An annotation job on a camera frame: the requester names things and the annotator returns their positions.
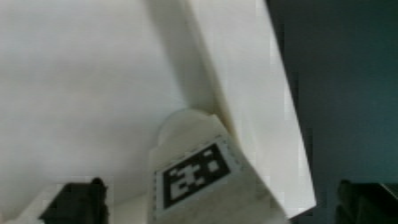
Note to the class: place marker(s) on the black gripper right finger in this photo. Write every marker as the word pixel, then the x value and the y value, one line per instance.
pixel 369 203

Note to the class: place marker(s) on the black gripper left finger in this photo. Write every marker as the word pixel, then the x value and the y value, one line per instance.
pixel 79 206

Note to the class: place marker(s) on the white square table top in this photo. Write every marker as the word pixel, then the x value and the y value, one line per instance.
pixel 113 61

